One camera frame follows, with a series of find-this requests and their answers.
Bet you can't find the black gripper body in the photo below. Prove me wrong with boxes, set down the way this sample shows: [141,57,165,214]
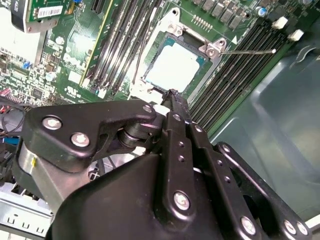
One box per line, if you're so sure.
[44,152,227,240]

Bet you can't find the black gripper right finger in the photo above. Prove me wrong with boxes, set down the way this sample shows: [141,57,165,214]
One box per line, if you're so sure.
[186,121,315,240]

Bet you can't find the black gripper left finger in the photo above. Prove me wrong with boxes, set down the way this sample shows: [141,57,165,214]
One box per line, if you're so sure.
[21,88,200,222]

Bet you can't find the metal socket cover frame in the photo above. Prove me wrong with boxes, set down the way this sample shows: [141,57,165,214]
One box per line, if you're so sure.
[128,82,172,112]

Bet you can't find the thin metal locking lever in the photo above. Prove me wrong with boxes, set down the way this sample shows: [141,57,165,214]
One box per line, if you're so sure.
[132,6,155,86]
[219,48,277,55]

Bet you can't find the silver square CPU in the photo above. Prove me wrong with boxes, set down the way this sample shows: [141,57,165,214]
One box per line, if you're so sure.
[144,37,212,94]

